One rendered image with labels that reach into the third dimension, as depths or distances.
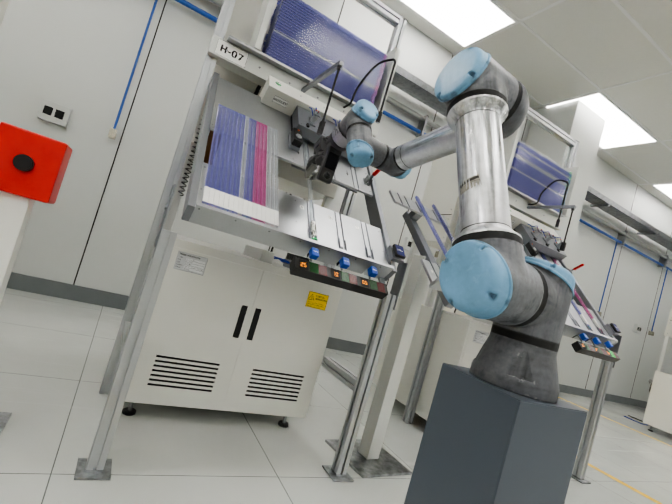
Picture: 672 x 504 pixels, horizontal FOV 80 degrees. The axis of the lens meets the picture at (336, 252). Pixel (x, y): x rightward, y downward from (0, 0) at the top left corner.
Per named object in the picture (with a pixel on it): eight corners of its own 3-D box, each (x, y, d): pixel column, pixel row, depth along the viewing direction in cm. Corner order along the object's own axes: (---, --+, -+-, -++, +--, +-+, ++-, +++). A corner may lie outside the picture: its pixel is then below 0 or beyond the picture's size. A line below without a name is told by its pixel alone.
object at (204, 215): (381, 280, 138) (394, 268, 134) (188, 222, 108) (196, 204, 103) (381, 277, 139) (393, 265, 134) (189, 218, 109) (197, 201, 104)
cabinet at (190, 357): (301, 433, 160) (344, 284, 163) (108, 419, 128) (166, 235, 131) (256, 374, 217) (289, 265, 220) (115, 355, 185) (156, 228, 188)
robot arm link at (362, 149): (389, 163, 113) (386, 134, 118) (358, 147, 107) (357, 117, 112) (371, 177, 119) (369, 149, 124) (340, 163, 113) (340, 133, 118)
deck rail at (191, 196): (188, 221, 108) (195, 207, 104) (180, 219, 107) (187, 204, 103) (214, 87, 153) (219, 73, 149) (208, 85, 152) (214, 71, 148)
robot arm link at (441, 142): (552, 93, 89) (398, 156, 129) (524, 68, 83) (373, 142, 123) (549, 140, 86) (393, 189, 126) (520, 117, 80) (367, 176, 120)
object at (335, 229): (385, 273, 137) (391, 268, 135) (191, 212, 107) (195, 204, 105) (376, 232, 149) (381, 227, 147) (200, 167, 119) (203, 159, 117)
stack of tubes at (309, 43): (372, 111, 177) (388, 55, 179) (265, 54, 154) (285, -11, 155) (357, 117, 189) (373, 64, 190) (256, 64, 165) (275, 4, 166)
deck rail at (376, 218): (386, 281, 139) (397, 271, 135) (381, 280, 138) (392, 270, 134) (359, 155, 184) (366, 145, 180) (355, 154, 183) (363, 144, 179)
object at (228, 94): (366, 203, 162) (373, 195, 159) (204, 138, 132) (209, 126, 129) (355, 153, 183) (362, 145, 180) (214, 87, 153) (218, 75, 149)
